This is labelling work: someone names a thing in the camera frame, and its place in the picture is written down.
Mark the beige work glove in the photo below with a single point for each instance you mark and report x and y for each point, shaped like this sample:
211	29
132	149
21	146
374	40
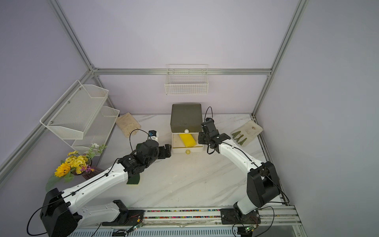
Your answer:
128	124

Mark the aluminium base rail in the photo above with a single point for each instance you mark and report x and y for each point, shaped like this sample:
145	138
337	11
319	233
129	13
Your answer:
277	221

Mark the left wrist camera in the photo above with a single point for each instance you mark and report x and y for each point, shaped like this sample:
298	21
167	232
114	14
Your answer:
153	135

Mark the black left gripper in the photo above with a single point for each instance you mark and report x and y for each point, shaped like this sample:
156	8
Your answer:
168	150

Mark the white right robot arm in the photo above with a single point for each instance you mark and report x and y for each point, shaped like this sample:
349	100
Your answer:
262	179

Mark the white wire wall basket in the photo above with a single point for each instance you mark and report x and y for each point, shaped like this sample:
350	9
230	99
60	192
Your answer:
186	79

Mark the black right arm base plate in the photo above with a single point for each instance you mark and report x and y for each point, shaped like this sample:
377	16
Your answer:
231	216

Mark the purple glass vase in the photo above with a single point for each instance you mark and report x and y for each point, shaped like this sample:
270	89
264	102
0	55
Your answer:
95	171

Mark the yellow sunflower bouquet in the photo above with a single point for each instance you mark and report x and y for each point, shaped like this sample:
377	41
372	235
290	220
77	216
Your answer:
75	165

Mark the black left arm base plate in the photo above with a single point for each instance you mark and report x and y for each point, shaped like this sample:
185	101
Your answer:
127	217

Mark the olive white yellow drawer cabinet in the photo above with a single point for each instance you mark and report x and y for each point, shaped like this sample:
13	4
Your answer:
186	117

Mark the white mesh two-tier shelf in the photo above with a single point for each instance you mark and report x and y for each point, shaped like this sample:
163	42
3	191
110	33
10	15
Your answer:
81	117

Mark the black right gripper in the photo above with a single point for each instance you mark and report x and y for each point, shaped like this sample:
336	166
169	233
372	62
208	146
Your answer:
201	138

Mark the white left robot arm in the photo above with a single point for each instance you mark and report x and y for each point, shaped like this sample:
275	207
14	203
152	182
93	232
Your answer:
64	211

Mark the green yellow sponge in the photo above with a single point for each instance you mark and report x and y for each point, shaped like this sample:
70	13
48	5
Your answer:
135	180

